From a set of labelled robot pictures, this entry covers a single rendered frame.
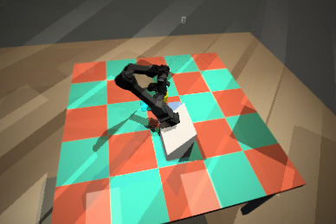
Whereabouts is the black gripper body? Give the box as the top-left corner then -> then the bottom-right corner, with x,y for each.
153,81 -> 170,100

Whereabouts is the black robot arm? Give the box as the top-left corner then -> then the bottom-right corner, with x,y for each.
114,63 -> 180,127

